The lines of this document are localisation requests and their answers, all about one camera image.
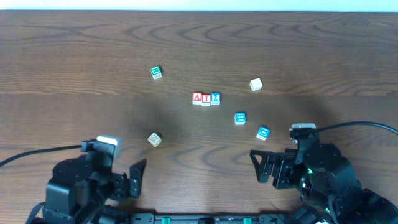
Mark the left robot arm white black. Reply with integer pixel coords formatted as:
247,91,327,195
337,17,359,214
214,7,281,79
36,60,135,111
27,136,146,224

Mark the red letter I block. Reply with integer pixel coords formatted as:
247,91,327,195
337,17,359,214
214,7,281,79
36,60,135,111
201,94,211,106

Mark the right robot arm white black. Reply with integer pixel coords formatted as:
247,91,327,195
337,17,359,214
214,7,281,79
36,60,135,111
250,127,397,223

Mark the red letter A block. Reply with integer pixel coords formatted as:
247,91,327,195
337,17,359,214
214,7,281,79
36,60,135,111
192,92,203,105

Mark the blue number 2 block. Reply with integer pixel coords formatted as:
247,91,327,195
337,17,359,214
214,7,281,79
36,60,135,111
211,93,221,105

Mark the blue letter H block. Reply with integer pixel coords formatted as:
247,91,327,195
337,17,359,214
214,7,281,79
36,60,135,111
234,113,246,125

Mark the cream block with K drawing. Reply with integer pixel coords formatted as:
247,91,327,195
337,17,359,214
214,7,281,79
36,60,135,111
147,132,162,147

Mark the green letter block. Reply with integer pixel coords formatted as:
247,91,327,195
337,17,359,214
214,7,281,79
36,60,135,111
150,66,162,80

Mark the blue letter D block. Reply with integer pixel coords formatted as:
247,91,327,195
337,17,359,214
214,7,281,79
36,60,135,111
256,126,270,141

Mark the cream wooden block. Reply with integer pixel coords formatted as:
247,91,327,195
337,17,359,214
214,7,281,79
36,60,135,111
249,78,263,91

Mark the black mounting rail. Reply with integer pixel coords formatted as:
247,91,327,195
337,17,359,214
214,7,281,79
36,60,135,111
124,212,312,224

